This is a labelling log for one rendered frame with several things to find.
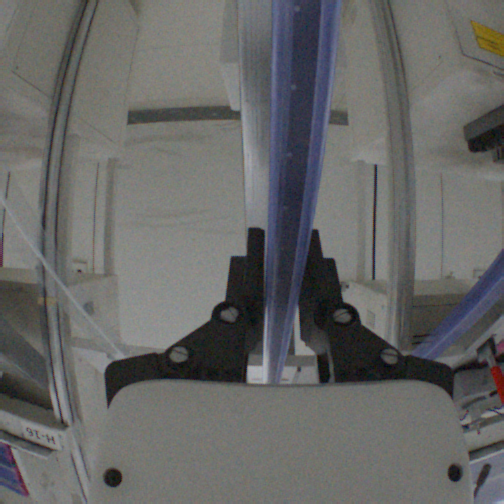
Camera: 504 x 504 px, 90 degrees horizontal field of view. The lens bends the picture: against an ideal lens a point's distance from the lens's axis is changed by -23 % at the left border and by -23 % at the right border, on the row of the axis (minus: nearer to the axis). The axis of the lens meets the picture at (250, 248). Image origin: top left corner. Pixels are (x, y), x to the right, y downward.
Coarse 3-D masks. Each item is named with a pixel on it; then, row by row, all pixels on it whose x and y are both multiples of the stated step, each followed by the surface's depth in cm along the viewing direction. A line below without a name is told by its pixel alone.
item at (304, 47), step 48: (288, 0) 5; (336, 0) 5; (288, 48) 6; (336, 48) 6; (288, 96) 7; (288, 144) 8; (288, 192) 9; (288, 240) 10; (288, 288) 13; (288, 336) 16
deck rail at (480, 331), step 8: (496, 304) 31; (488, 312) 33; (496, 312) 31; (480, 320) 34; (488, 320) 33; (496, 320) 31; (472, 328) 36; (480, 328) 34; (488, 328) 32; (496, 328) 32; (464, 336) 38; (472, 336) 36; (480, 336) 34; (488, 336) 34; (456, 344) 40; (464, 344) 38; (472, 344) 36; (480, 344) 35; (472, 352) 37
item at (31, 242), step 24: (0, 168) 9; (0, 192) 9; (0, 216) 10; (24, 216) 11; (24, 240) 11; (48, 240) 12; (48, 264) 12; (48, 288) 14; (72, 288) 15; (72, 312) 16; (96, 312) 17; (96, 336) 18; (120, 336) 20
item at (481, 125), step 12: (480, 120) 50; (492, 120) 46; (468, 132) 55; (480, 132) 50; (492, 132) 47; (468, 144) 56; (480, 144) 52; (492, 144) 50; (492, 156) 64; (492, 444) 53; (480, 456) 50
